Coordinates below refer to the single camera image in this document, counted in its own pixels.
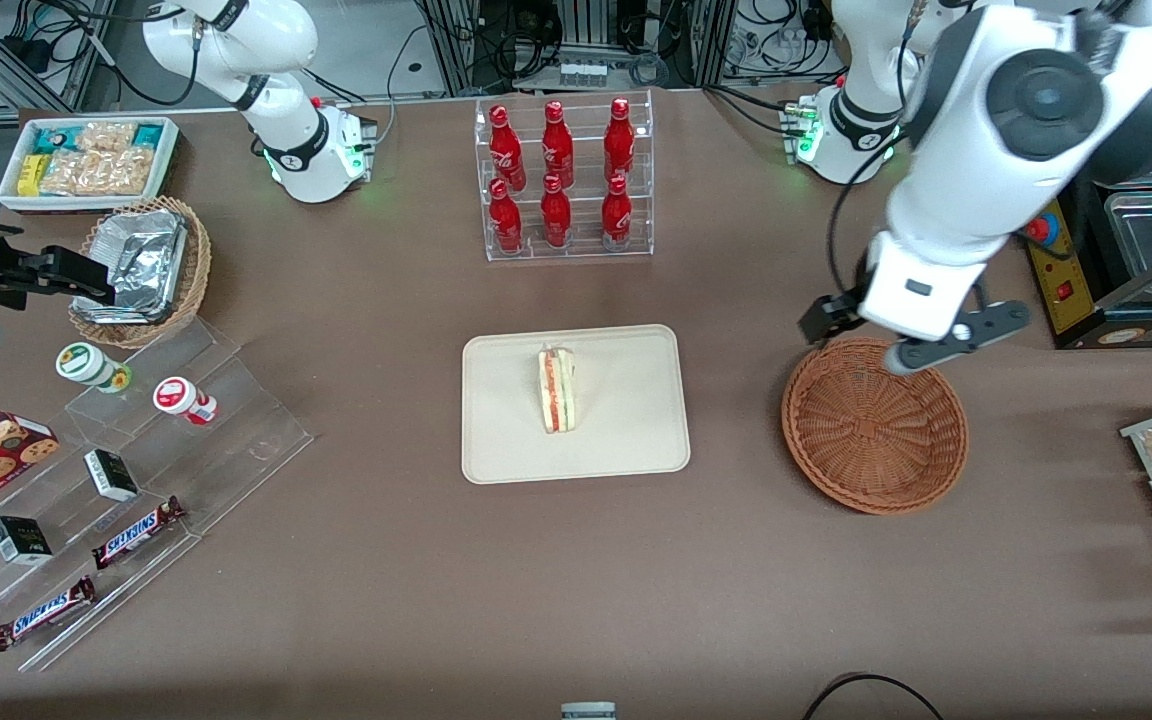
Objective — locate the plastic-wrapped triangle sandwich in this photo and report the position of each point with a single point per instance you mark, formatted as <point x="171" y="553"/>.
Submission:
<point x="556" y="390"/>

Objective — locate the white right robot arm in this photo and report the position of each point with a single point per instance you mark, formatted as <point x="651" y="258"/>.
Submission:
<point x="266" y="40"/>

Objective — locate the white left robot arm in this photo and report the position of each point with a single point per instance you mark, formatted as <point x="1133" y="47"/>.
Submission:
<point x="956" y="200"/>

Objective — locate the aluminium foil tray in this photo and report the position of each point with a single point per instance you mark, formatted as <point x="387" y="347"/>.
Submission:
<point x="146" y="260"/>

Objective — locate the brown wicker basket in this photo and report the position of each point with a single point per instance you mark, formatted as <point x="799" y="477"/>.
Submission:
<point x="876" y="430"/>

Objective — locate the light wicker basket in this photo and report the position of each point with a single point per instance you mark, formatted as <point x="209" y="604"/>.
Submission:
<point x="191" y="270"/>

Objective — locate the beige rectangular serving tray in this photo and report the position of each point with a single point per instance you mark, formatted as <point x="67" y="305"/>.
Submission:
<point x="626" y="420"/>

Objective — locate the green-lid sunflower cup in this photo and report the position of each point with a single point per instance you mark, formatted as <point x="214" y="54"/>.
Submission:
<point x="86" y="365"/>

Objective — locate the yellow snack packet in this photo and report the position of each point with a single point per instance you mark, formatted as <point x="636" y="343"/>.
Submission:
<point x="32" y="175"/>

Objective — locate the clear bag of crackers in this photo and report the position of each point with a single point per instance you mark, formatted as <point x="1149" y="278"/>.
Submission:
<point x="101" y="172"/>
<point x="106" y="135"/>

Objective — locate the teal snack packet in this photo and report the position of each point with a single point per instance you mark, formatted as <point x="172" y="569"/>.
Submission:
<point x="148" y="134"/>
<point x="54" y="138"/>

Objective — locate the white snack bin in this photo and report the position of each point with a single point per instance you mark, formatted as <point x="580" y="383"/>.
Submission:
<point x="171" y="170"/>

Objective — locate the black yellow appliance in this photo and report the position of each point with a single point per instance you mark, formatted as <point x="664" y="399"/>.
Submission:
<point x="1136" y="300"/>

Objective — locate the red-lid white cup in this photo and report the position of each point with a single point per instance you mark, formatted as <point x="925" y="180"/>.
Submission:
<point x="178" y="397"/>

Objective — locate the small black white-sided box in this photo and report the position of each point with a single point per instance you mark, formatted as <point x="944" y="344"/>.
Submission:
<point x="111" y="475"/>

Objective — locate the clear acrylic tiered stand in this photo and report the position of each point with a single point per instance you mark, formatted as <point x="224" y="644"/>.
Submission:
<point x="236" y="430"/>

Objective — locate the red cola bottle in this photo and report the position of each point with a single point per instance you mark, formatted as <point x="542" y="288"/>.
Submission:
<point x="506" y="140"/>
<point x="616" y="215"/>
<point x="504" y="220"/>
<point x="555" y="215"/>
<point x="619" y="135"/>
<point x="557" y="140"/>

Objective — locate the clear acrylic bottle rack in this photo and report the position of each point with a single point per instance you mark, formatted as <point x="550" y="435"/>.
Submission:
<point x="581" y="250"/>

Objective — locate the Snickers chocolate bar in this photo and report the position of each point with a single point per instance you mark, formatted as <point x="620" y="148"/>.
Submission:
<point x="136" y="533"/>
<point x="41" y="612"/>

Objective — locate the black box with Face print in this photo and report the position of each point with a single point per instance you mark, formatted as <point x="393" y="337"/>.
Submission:
<point x="21" y="540"/>

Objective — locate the white power strip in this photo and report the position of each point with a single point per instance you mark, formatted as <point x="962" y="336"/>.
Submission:
<point x="581" y="73"/>

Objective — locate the small grey device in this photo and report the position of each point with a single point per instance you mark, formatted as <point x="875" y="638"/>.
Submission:
<point x="588" y="712"/>

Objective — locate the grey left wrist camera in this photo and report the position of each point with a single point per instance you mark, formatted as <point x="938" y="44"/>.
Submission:
<point x="901" y="358"/>

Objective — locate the aluminium frame post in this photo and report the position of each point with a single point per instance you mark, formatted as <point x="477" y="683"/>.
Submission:
<point x="456" y="45"/>
<point x="708" y="40"/>

